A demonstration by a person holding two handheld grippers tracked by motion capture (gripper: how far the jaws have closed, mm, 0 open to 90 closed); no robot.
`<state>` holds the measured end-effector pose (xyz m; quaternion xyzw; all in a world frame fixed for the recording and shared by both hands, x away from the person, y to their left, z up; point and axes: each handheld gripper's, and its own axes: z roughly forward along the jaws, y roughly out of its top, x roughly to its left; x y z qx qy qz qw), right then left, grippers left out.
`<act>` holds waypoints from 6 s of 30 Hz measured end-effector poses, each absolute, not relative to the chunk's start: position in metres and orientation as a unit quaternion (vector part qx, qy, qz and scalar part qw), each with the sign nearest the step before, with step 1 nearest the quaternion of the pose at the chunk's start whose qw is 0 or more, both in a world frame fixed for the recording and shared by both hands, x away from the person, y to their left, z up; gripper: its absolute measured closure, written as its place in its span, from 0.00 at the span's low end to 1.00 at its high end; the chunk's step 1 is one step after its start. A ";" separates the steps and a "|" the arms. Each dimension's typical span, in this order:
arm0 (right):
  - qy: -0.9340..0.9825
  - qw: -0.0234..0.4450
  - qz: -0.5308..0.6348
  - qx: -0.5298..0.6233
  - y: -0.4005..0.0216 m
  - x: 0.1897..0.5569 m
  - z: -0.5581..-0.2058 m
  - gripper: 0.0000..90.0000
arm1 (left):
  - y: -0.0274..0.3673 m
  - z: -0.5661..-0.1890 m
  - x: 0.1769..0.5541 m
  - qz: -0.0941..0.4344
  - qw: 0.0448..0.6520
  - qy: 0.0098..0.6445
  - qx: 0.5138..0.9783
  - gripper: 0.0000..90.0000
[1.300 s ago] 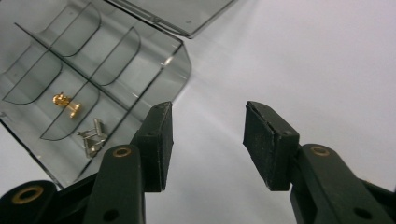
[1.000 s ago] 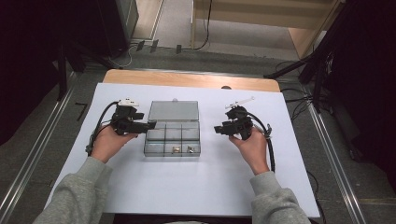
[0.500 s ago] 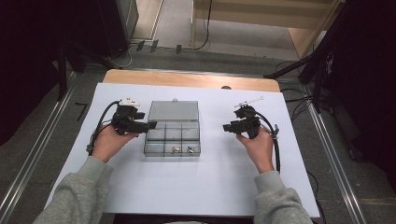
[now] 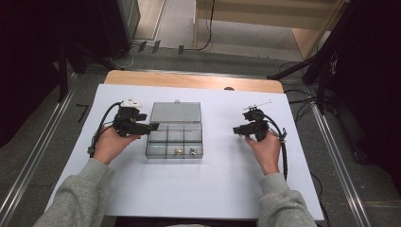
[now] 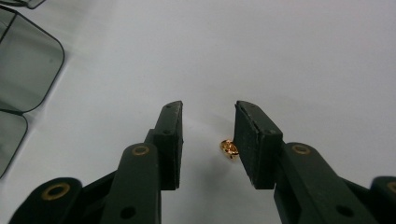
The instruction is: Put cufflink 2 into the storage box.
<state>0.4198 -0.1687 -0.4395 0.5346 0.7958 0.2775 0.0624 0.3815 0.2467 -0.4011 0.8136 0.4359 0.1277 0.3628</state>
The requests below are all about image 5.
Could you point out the clear grey plastic organizer box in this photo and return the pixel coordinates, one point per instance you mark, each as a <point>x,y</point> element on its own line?
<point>28,62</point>

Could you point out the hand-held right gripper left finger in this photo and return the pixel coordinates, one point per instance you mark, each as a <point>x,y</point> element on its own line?
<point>171,146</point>

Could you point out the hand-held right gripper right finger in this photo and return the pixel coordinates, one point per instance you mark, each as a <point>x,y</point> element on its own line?
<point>257,146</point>

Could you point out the small brass screw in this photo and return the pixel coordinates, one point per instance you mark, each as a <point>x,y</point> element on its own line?
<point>229,148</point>

